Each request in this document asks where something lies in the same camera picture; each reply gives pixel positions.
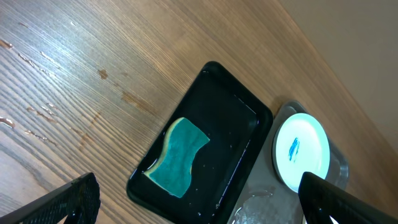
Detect brown serving tray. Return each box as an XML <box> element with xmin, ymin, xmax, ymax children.
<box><xmin>226</xmin><ymin>100</ymin><xmax>349</xmax><ymax>224</ymax></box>

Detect plate with blue stain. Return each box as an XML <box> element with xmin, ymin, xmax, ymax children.
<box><xmin>272</xmin><ymin>113</ymin><xmax>330</xmax><ymax>193</ymax></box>

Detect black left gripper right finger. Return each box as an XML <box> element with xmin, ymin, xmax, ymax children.
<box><xmin>298</xmin><ymin>172</ymin><xmax>397</xmax><ymax>224</ymax></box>

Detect black plastic water tray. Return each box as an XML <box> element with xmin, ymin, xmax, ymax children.
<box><xmin>126</xmin><ymin>62</ymin><xmax>273</xmax><ymax>223</ymax></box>

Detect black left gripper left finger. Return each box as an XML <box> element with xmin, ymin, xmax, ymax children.
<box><xmin>1</xmin><ymin>172</ymin><xmax>101</xmax><ymax>224</ymax></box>

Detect teal and yellow sponge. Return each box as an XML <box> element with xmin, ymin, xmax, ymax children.
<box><xmin>144</xmin><ymin>117</ymin><xmax>210</xmax><ymax>198</ymax></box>

